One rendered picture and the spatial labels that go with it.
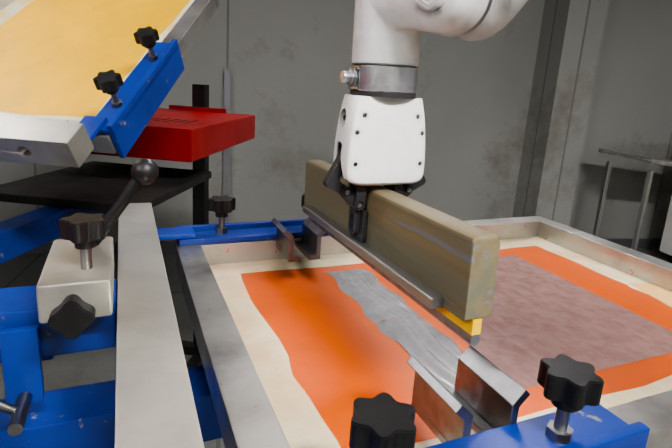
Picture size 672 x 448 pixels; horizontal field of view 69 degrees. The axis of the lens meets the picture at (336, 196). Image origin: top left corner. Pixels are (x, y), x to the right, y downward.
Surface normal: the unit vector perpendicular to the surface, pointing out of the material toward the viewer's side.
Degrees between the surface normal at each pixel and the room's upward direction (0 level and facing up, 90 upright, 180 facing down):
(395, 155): 88
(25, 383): 90
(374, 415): 0
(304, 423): 0
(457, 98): 90
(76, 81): 32
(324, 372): 0
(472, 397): 90
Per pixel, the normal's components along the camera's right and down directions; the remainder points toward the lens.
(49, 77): -0.01, -0.70
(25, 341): 0.39, 0.24
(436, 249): -0.92, 0.04
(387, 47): -0.07, 0.22
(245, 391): 0.07, -0.97
